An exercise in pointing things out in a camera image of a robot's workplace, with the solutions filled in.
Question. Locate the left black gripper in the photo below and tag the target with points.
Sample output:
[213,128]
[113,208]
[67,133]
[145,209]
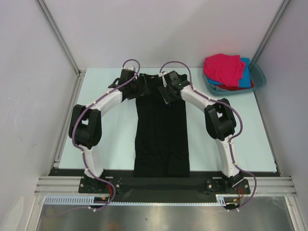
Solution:
[139,91]

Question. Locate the right aluminium frame post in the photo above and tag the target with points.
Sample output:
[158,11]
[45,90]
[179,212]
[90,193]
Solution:
[271,29]

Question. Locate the pink t shirt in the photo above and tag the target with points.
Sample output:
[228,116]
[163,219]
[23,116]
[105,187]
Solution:
[225,69]

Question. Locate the aluminium front rail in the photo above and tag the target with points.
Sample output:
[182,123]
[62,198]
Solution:
[266,186]

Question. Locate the teal plastic basket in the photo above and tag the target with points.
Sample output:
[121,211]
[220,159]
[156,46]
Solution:
[257,78]

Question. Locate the right white cable duct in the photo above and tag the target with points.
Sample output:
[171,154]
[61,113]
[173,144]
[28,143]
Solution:
[229,200]

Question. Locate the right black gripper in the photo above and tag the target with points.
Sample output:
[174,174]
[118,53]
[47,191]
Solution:
[164,91]

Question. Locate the left aluminium frame post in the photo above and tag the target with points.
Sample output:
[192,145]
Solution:
[58,35]

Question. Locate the white cable duct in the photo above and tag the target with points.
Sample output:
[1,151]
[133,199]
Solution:
[229,200]
[76,200]

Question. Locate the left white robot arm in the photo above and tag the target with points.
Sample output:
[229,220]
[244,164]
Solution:
[85,129]

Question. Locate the aluminium frame post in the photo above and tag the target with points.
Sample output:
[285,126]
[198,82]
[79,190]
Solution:
[58,35]
[271,29]

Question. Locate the left white cable duct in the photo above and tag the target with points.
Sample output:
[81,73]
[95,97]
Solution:
[76,200]

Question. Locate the black t shirt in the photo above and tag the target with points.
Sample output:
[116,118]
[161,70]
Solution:
[161,142]

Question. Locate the blue t shirt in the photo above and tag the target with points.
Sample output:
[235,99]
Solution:
[244,81]

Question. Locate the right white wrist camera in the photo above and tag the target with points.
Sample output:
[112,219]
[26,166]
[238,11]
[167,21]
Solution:
[161,75]

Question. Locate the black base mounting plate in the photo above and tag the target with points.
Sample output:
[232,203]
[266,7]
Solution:
[199,187]

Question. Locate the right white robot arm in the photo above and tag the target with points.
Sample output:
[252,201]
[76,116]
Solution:
[220,122]

